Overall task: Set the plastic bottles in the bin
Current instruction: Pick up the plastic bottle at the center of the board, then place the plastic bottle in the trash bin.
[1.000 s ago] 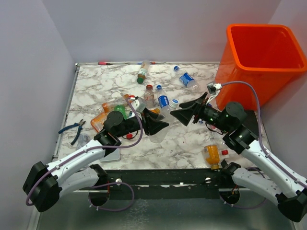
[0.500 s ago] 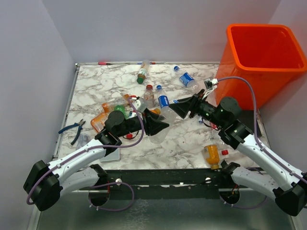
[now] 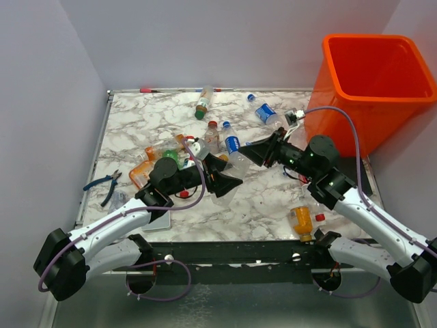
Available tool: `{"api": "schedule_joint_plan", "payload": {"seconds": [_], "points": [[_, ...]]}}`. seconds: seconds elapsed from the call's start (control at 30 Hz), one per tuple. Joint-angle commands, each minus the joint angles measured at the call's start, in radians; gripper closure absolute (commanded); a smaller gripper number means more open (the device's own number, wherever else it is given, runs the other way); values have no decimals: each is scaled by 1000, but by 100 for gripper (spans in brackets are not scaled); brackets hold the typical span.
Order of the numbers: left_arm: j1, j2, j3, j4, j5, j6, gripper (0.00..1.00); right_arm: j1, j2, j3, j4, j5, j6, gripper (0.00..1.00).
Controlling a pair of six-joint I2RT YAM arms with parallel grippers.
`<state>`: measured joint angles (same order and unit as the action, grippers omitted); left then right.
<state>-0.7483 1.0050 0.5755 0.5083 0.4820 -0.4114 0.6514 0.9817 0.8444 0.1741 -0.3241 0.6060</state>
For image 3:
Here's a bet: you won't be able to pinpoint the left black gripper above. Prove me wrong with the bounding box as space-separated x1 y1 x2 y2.
166 152 242 196

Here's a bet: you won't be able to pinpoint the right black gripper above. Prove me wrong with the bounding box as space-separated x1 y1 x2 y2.
239 126 318 180

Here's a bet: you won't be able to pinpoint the blue Pepsi bottle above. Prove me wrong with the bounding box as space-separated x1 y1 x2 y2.
222 121 242 162

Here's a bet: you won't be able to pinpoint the orange juice bottle front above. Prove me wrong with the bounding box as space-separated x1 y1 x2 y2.
290 206 313 243

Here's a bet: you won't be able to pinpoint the orange juice bottle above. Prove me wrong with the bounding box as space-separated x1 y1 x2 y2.
290 206 313 243
219 154 229 162

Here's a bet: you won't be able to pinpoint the red label bottle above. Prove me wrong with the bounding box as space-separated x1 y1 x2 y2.
300 178 326 222

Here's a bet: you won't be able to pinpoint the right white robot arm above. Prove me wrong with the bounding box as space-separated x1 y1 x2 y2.
239 128 436 303

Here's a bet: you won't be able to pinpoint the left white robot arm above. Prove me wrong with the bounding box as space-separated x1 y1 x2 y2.
33 154 243 301

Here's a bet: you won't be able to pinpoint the orange plastic bin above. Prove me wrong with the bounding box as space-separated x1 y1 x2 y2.
305 33 436 156

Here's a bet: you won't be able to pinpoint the red cap clear bottle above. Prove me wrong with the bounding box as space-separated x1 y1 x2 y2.
204 121 220 154

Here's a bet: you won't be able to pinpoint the far blue label bottle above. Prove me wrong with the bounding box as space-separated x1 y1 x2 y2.
246 94 286 130

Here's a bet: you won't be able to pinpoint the green plastic bottle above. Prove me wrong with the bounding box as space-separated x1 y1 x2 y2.
162 150 179 164

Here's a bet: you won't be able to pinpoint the green cap tea bottle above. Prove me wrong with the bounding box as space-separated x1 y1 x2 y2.
195 85 214 120

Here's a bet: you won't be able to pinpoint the orange label crushed bottle left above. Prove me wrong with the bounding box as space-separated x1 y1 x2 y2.
137 134 184 161

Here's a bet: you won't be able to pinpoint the blue red pen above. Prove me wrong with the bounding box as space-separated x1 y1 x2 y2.
194 88 237 93

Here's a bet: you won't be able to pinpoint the large orange label bottle left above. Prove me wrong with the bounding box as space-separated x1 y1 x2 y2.
128 161 154 189

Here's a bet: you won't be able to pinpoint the red marker pen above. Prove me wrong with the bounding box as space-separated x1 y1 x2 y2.
139 88 160 94

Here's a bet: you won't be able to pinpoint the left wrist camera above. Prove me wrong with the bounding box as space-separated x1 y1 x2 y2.
188 139 210 161

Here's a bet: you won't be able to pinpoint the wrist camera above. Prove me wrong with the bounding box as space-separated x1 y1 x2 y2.
188 139 210 161
284 109 305 140

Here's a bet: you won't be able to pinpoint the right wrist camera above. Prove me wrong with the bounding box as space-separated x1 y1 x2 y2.
284 109 305 140

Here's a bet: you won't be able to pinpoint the black base frame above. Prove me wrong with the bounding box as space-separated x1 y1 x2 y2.
122 234 346 286

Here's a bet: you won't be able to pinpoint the blue handled pliers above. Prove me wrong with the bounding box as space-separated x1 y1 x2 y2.
83 169 123 208

